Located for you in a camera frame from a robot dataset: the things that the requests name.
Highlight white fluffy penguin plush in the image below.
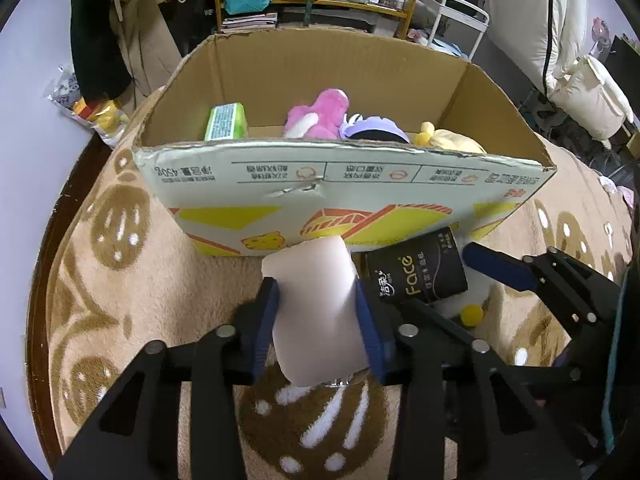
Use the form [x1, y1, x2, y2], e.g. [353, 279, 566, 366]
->
[435, 275, 492, 330]

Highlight black Face tissue pack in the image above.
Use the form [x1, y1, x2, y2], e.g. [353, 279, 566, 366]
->
[366, 228, 468, 304]

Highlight pink swirl plush cushion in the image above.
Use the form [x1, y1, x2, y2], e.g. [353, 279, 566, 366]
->
[262, 236, 369, 387]

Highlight beige brown patterned blanket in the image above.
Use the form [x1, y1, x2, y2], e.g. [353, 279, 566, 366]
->
[45, 84, 637, 480]

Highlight yellow plush toy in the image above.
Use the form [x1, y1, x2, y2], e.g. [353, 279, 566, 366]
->
[413, 122, 486, 154]

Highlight purple plush toy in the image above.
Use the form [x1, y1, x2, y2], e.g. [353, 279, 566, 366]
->
[340, 114, 410, 144]

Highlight cardboard box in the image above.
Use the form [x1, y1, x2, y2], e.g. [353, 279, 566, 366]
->
[132, 28, 555, 257]

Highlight pink plush toy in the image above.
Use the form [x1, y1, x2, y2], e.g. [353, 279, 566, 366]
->
[283, 88, 349, 140]

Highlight white rolling cart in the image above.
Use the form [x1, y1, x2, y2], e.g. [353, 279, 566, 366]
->
[419, 0, 490, 62]

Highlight cream office chair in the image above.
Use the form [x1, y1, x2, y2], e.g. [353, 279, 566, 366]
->
[485, 0, 634, 146]

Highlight wooden bookshelf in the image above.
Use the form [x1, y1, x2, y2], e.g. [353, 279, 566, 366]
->
[211, 0, 430, 40]

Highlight green tissue pack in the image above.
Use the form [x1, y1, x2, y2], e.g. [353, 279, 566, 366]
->
[204, 103, 248, 142]

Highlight plastic bag of toys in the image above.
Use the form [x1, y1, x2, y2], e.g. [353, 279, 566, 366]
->
[44, 64, 129, 148]

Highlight black hanging garment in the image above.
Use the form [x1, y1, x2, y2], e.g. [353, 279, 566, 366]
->
[70, 0, 131, 103]

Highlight stack of books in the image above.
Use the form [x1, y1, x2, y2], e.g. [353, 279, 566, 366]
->
[219, 12, 278, 34]

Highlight beige trousers hanging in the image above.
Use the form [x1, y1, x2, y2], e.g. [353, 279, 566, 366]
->
[111, 0, 186, 103]

